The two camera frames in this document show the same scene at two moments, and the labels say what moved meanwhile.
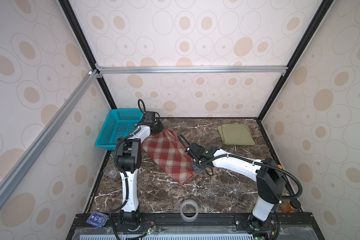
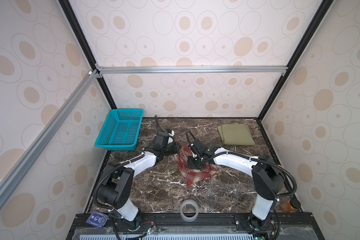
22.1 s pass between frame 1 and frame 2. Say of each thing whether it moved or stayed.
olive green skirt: stayed
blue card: stayed
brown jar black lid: stayed
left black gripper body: moved
